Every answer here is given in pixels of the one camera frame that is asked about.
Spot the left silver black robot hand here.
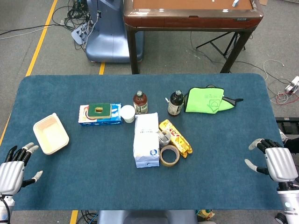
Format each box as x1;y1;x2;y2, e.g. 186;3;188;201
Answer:
0;142;44;196

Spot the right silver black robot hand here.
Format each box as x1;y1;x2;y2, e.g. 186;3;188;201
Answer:
244;138;299;183

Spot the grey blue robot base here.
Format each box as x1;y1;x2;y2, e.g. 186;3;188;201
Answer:
97;210;198;224

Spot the beige plastic food container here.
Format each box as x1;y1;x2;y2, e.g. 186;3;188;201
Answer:
33;112;70;155

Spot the blue table mat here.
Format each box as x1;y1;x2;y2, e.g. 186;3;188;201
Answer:
0;73;298;211

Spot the green microfiber cloth black trim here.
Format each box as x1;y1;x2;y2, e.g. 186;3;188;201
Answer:
184;86;244;115

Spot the gold foil snack packet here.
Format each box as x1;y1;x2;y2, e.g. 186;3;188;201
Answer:
159;119;193;159

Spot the green yellow sponge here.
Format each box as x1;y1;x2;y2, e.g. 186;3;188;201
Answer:
87;103;112;119

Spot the yellow packing tape roll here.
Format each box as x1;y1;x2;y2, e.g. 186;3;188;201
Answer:
160;145;181;167

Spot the blue tissue box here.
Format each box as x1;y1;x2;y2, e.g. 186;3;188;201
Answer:
78;103;123;127

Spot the dark tea bottle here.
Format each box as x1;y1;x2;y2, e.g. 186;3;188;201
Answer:
167;90;185;117

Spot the small clear plastic jar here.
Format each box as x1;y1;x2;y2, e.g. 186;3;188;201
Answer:
158;131;172;148

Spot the white paper cup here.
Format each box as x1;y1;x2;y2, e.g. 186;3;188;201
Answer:
120;105;136;124

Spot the black tripod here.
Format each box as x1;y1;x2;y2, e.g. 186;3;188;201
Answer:
195;31;247;58

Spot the white paper bag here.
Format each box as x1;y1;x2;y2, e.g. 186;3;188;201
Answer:
133;112;161;168

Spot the amber tea bottle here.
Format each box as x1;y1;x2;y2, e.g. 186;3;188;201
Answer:
133;90;149;115

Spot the white power strip with plugs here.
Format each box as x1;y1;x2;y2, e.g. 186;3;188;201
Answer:
71;23;91;45

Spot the brown mahjong table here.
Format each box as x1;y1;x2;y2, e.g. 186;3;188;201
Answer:
123;0;264;75

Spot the black metal frame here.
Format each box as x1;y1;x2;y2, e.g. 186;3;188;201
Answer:
275;116;299;134

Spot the white power strip red cable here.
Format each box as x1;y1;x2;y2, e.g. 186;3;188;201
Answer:
284;76;299;94

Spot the white loose cable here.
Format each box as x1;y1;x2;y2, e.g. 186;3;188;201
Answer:
263;59;286;76

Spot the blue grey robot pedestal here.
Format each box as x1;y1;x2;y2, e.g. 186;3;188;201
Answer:
85;0;144;63

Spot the black cable bundle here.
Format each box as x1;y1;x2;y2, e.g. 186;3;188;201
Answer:
51;0;95;32

